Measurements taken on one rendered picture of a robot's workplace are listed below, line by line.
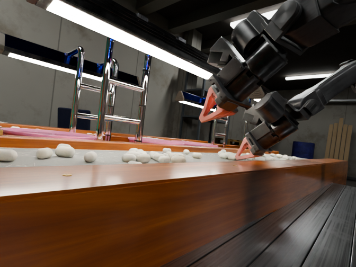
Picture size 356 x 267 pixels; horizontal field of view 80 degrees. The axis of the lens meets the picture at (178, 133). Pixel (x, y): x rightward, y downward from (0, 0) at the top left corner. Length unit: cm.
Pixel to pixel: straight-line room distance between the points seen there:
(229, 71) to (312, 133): 831
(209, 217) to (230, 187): 6
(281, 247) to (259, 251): 4
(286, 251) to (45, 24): 318
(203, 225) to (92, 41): 326
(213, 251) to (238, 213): 10
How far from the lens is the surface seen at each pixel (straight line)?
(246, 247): 35
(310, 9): 40
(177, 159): 51
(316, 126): 872
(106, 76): 73
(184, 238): 29
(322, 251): 41
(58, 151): 49
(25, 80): 305
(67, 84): 318
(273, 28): 41
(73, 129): 93
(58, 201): 18
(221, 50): 48
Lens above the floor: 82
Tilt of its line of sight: level
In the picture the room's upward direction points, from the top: 7 degrees clockwise
